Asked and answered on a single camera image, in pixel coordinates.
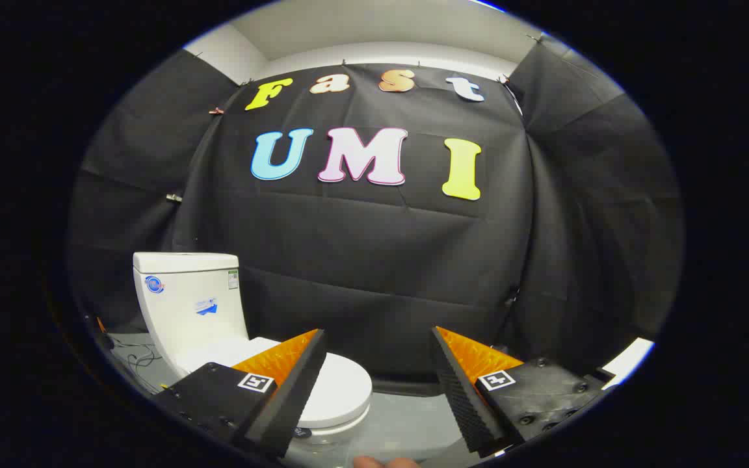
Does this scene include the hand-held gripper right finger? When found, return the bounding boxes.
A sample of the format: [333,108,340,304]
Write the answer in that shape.
[430,326,616,456]

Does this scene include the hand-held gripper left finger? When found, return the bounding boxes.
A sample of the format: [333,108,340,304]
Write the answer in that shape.
[152,328,328,461]

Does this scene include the white toilet lid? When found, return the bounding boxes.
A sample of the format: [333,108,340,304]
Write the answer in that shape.
[215,337,373,431]

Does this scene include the white toilet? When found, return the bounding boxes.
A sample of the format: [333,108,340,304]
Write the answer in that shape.
[133,252,373,456]

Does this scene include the black backdrop cloth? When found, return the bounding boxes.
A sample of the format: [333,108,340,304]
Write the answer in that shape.
[68,36,684,381]

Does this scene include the black and orange device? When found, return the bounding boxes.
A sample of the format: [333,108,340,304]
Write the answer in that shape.
[94,315,116,350]

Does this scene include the thin black floor cables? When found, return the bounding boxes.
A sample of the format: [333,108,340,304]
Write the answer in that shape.
[111,339,166,392]

